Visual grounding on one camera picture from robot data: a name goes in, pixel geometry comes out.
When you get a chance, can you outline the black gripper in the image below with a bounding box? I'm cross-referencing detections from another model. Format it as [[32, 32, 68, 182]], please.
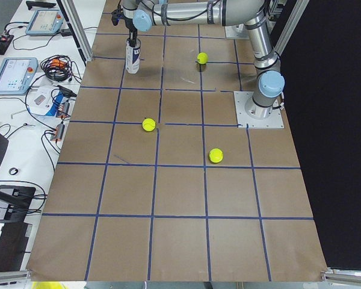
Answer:
[[124, 16, 137, 47]]

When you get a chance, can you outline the clear tennis ball can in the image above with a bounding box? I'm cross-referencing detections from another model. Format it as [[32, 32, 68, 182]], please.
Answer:
[[126, 39, 141, 74]]

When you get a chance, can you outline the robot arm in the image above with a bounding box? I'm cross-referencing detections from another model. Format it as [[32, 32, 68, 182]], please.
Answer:
[[111, 0, 285, 120]]

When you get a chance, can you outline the centre tennis ball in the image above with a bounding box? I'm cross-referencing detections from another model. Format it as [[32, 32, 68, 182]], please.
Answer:
[[197, 52, 209, 65]]

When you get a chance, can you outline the tennis ball near front edge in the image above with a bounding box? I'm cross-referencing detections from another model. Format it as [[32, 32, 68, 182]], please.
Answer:
[[142, 118, 156, 132]]

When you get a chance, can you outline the tennis ball by base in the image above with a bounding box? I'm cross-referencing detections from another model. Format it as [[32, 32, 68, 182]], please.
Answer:
[[209, 148, 224, 164]]

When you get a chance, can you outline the black power adapter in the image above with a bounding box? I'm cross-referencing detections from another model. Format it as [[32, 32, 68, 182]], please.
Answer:
[[60, 28, 72, 37]]

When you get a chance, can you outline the far teach pendant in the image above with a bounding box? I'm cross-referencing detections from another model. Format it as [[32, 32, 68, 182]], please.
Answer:
[[25, 8, 64, 36]]

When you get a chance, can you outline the teach pendant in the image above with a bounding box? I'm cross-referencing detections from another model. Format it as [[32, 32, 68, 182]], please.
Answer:
[[25, 8, 64, 36], [0, 57, 39, 96]]

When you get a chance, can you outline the white blue box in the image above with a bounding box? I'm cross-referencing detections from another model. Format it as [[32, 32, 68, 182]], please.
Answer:
[[26, 85, 64, 116]]

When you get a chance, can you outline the orange grey connector block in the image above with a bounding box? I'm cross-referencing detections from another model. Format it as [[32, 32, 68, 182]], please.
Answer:
[[50, 123, 66, 142]]

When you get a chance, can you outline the near teach pendant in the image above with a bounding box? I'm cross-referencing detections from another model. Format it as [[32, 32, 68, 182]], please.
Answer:
[[0, 57, 39, 96]]

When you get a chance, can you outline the brown paper table cover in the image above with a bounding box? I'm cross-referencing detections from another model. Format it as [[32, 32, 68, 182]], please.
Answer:
[[27, 1, 327, 281]]

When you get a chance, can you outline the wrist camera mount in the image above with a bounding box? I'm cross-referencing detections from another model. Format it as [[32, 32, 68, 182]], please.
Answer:
[[111, 8, 124, 26]]

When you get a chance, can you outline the aluminium frame post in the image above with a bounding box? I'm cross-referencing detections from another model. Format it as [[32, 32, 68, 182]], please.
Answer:
[[57, 0, 93, 65]]

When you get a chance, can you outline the coiled black cable bundle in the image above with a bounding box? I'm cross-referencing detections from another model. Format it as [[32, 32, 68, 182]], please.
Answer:
[[40, 54, 82, 83]]

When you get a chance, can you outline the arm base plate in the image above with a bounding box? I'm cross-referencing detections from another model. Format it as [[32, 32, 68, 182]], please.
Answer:
[[233, 91, 285, 129], [224, 23, 249, 40]]

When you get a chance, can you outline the aluminium corner rail left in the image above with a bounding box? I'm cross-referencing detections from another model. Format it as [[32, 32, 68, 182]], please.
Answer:
[[0, 270, 32, 284]]

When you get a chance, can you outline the aluminium corner rail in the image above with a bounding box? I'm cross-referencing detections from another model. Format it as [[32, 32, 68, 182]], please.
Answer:
[[321, 269, 361, 287], [0, 270, 32, 284]]

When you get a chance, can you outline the aluminium corner rail right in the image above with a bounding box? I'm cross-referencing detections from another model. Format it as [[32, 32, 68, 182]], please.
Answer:
[[321, 269, 361, 287]]

